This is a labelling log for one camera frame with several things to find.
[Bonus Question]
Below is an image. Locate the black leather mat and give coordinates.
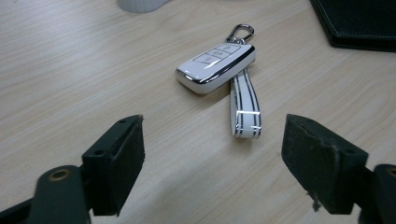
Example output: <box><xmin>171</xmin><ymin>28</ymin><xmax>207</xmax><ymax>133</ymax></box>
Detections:
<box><xmin>309</xmin><ymin>0</ymin><xmax>396</xmax><ymax>52</ymax></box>

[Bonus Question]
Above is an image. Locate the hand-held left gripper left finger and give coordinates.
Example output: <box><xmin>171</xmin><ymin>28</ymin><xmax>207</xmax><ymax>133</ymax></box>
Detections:
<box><xmin>81</xmin><ymin>114</ymin><xmax>146</xmax><ymax>217</ymax></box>

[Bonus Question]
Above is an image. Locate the white car key fob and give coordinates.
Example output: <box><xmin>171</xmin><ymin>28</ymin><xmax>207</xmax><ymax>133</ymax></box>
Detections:
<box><xmin>175</xmin><ymin>23</ymin><xmax>262</xmax><ymax>139</ymax></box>

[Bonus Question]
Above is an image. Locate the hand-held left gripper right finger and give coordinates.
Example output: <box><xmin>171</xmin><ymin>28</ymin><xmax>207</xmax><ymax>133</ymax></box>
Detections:
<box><xmin>280</xmin><ymin>113</ymin><xmax>370</xmax><ymax>216</ymax></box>

